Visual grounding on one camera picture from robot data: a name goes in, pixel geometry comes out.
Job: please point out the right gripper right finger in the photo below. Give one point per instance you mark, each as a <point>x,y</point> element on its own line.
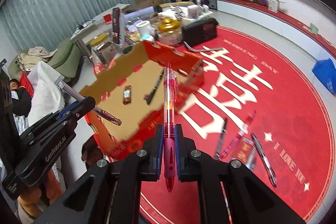
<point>228,191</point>

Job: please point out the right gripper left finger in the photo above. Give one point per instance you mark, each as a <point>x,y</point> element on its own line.
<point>109,192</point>

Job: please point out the black marker pen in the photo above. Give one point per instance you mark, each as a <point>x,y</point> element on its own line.
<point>221,139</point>

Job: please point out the silver grey pen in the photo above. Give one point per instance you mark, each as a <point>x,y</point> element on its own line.
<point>88,103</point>

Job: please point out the pink translucent pen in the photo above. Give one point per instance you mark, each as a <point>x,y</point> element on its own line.
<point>170,89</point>

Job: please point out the white blue pen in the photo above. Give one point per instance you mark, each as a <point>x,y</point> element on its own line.
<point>251,161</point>

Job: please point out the small red card pack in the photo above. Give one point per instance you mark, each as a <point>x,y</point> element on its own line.
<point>242,150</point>

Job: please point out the grey clear pen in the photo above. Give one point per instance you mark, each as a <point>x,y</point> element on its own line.
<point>270,172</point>

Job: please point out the red pink pen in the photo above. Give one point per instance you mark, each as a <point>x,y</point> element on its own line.
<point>234,142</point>

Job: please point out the round red wedding rug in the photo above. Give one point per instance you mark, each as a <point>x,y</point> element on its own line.
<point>293,124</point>

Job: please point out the small red packet in box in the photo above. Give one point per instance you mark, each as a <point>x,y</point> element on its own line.
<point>127,95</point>

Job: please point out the black pen in box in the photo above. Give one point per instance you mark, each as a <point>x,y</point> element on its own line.
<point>149,97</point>

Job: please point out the red cardboard tray box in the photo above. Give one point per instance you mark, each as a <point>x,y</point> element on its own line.
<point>139,68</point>

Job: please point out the yellow lid jar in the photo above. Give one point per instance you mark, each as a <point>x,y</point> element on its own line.
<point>103,50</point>

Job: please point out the blue plastic bag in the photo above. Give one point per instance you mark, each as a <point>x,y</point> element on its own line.
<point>325,72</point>

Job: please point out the dark red tall box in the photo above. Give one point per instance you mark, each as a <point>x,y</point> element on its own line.
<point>116,25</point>

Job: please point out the white paper roll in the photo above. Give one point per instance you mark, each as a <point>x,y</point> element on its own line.
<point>144,28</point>

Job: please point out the black radio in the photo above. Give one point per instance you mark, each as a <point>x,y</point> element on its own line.
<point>200,31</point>

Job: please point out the gold lid jar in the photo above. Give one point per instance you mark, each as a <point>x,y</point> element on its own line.
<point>170,32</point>

